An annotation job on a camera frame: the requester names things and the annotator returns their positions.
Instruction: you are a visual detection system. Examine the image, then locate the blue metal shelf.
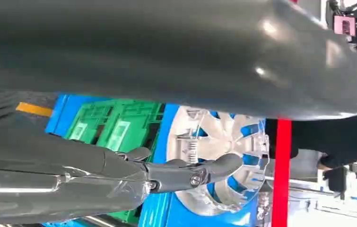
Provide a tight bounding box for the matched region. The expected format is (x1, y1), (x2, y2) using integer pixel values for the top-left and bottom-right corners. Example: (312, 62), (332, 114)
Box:
(42, 93), (268, 227)

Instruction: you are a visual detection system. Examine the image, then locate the person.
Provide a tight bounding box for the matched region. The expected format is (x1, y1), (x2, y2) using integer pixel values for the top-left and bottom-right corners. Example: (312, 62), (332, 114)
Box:
(264, 106), (357, 171)

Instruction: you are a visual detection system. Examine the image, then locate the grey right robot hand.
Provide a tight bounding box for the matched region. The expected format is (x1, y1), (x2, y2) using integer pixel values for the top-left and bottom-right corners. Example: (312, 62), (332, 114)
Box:
(0, 0), (357, 227)

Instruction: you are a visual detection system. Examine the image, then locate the yellow floor tape outline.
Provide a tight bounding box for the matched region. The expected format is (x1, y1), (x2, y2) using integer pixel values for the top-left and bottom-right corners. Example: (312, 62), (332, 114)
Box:
(15, 102), (54, 118)

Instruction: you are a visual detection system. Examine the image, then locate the green plastic crate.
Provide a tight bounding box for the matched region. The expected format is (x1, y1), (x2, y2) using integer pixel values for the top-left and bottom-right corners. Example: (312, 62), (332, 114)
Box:
(107, 209), (141, 225)
(63, 102), (116, 146)
(95, 99), (165, 164)

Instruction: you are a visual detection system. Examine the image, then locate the pink box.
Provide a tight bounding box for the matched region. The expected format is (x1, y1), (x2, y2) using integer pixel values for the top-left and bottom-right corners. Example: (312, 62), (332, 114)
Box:
(333, 15), (357, 36)

